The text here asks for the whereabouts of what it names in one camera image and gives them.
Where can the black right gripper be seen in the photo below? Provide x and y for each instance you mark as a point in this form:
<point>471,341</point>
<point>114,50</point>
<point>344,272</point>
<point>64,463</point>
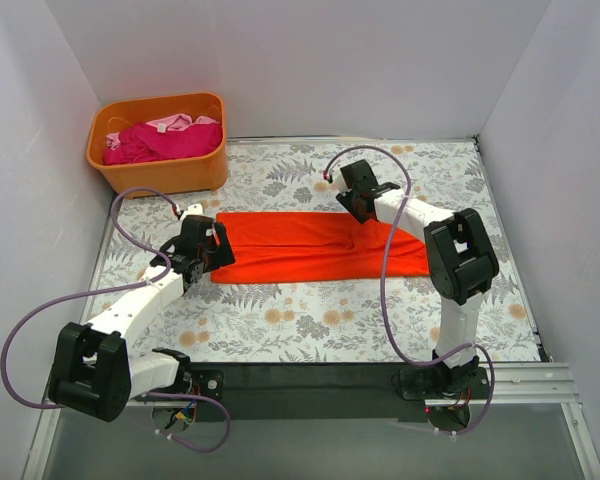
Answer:
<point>353,201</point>

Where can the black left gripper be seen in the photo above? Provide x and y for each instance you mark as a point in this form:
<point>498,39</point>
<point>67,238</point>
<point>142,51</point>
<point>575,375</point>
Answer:
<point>222,245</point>

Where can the orange t shirt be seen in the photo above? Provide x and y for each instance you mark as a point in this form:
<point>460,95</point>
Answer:
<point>291,247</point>

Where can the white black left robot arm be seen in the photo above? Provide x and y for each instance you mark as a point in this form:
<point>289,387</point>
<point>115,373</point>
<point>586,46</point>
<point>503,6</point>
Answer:
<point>92,371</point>

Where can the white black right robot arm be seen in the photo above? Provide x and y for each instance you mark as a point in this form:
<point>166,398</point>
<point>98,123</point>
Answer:
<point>461,261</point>

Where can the orange plastic bin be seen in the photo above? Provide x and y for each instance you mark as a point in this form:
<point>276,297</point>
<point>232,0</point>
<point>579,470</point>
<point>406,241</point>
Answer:
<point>206,172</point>

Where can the magenta t shirt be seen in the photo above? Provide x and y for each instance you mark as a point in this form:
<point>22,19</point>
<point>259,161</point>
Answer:
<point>142,143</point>

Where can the light pink t shirt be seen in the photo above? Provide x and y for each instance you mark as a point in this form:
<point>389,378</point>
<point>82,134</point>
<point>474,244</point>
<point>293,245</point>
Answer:
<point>177,122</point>

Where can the floral patterned table mat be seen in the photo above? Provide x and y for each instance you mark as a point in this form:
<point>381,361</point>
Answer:
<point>339,321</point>

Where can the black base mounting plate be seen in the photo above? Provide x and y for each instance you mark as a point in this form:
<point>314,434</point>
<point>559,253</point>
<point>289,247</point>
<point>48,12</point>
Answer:
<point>329,391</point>

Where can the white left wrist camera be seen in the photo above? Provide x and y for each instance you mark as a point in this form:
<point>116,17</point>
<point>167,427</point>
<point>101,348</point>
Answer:
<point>194,209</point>

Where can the aluminium frame rail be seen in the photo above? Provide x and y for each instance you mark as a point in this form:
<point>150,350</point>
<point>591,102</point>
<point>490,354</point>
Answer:
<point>534,383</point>

